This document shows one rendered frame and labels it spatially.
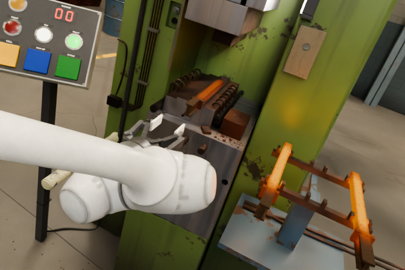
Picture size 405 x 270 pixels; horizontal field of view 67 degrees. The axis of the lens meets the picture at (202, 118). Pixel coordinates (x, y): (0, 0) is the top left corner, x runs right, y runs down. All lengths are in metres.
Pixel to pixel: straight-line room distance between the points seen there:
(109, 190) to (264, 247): 0.64
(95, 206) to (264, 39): 1.15
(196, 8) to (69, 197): 0.73
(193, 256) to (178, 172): 0.95
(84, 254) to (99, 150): 1.41
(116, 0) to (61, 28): 4.47
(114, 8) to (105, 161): 5.32
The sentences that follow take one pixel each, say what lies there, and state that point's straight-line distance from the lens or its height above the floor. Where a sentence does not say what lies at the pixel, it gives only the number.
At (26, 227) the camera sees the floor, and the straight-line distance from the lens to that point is 1.96.
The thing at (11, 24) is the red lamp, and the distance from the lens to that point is 1.27.
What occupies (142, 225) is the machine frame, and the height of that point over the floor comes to 0.38.
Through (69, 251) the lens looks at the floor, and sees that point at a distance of 1.85.
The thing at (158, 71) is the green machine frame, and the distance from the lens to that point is 1.33.
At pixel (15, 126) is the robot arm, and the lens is 0.44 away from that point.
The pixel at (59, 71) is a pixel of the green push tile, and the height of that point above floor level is 0.99.
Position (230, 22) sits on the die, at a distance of 1.06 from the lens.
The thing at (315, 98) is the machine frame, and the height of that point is 1.13.
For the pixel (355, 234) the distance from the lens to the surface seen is 0.89.
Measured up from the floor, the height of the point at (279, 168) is 0.97.
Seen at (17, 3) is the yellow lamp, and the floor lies 1.16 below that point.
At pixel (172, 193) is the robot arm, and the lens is 0.52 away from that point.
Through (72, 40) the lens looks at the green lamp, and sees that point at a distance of 1.21.
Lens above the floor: 1.43
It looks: 25 degrees down
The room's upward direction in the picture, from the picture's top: 17 degrees clockwise
